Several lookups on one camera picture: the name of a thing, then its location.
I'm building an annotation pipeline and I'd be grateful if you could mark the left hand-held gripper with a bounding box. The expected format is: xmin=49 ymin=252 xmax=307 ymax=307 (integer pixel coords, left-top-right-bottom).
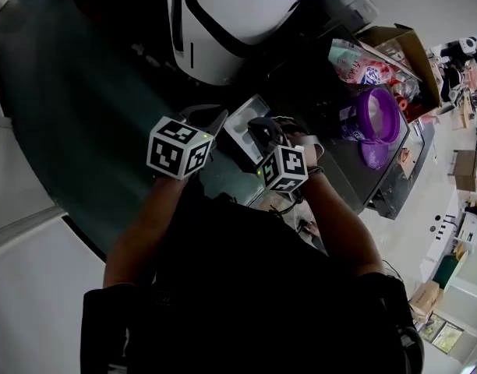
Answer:
xmin=147 ymin=105 xmax=229 ymax=182

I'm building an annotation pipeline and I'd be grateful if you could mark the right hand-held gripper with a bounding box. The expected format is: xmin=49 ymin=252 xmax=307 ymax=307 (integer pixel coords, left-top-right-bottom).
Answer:
xmin=247 ymin=117 xmax=309 ymax=193

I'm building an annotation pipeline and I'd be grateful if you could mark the white detergent drawer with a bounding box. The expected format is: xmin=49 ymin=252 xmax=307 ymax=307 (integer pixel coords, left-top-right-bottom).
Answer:
xmin=222 ymin=94 xmax=271 ymax=173

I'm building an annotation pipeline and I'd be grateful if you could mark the white powder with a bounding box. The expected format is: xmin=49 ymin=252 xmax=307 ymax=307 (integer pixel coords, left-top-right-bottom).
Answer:
xmin=366 ymin=95 xmax=391 ymax=138

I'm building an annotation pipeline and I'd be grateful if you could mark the person's left forearm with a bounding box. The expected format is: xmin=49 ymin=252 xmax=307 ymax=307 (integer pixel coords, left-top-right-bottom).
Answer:
xmin=102 ymin=175 xmax=185 ymax=288

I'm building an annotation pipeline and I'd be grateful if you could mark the person's right forearm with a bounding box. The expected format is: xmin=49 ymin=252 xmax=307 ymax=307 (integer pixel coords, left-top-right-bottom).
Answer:
xmin=300 ymin=169 xmax=386 ymax=278

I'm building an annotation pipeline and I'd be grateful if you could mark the pink detergent refill pouch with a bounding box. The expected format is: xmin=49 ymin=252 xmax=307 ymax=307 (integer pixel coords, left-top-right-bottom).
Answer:
xmin=327 ymin=39 xmax=403 ymax=87

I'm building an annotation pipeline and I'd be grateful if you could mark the person's right hand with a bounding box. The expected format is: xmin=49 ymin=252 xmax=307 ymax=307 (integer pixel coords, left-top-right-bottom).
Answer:
xmin=279 ymin=117 xmax=321 ymax=171

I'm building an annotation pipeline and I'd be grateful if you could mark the black washing machine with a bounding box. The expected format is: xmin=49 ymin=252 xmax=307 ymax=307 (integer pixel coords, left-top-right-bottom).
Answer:
xmin=222 ymin=25 xmax=413 ymax=210

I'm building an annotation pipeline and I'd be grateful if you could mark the purple plastic tub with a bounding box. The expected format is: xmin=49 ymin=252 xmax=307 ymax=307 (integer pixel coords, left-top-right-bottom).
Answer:
xmin=339 ymin=87 xmax=400 ymax=146

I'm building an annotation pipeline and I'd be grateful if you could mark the purple plastic lid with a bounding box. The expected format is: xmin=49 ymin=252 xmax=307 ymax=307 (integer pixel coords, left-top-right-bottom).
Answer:
xmin=359 ymin=138 xmax=399 ymax=169

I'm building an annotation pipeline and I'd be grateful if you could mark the silver metal tube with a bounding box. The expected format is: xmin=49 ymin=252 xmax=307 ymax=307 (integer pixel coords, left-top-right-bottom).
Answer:
xmin=359 ymin=41 xmax=421 ymax=81

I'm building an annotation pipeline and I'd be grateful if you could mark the black marble sink cabinet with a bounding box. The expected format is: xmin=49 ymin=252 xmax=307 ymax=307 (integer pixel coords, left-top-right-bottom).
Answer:
xmin=366 ymin=117 xmax=436 ymax=221

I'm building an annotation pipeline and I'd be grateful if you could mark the small white appliance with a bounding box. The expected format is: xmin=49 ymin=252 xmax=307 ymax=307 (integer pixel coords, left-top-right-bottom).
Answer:
xmin=345 ymin=0 xmax=379 ymax=25

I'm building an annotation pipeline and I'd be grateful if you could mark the open brown cardboard box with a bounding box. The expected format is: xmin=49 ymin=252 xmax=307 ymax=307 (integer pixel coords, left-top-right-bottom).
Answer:
xmin=357 ymin=23 xmax=442 ymax=122

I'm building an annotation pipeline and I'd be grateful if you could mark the brown wooden desk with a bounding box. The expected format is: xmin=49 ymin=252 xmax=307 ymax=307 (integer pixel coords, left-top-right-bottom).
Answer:
xmin=452 ymin=150 xmax=477 ymax=192

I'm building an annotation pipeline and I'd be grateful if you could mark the white bathtub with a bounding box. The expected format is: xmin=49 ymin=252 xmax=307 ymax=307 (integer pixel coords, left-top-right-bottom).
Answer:
xmin=419 ymin=187 xmax=464 ymax=276

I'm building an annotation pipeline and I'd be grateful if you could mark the green bathtub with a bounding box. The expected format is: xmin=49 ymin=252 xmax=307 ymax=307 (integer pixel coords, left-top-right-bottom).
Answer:
xmin=433 ymin=253 xmax=464 ymax=290

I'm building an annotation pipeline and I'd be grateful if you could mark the closed cardboard box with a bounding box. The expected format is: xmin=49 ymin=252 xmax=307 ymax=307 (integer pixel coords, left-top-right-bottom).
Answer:
xmin=409 ymin=280 xmax=444 ymax=319

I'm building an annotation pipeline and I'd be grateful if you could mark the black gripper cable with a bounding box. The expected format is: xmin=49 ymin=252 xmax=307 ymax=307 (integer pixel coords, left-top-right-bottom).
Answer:
xmin=269 ymin=192 xmax=306 ymax=214

